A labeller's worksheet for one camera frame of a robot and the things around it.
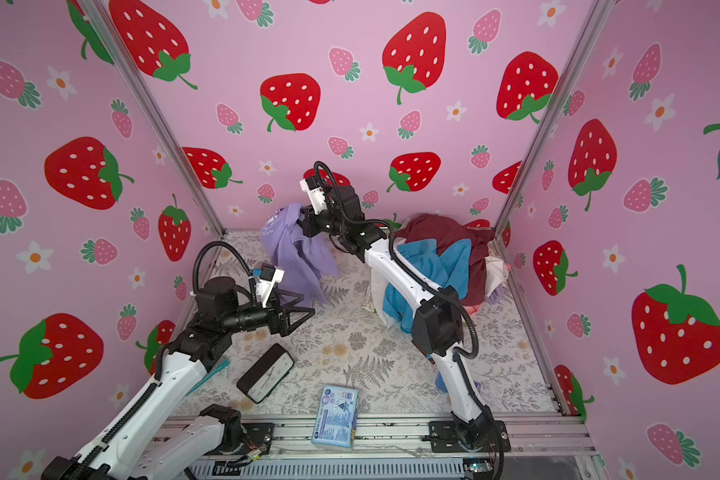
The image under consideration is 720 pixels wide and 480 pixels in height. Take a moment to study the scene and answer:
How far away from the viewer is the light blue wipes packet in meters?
0.71

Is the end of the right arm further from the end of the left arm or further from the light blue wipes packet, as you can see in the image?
the light blue wipes packet

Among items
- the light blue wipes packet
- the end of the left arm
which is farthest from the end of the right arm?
the light blue wipes packet

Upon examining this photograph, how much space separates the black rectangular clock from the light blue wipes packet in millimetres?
142

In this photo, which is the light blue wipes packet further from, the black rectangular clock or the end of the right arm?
the end of the right arm

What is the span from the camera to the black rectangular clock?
2.50 feet
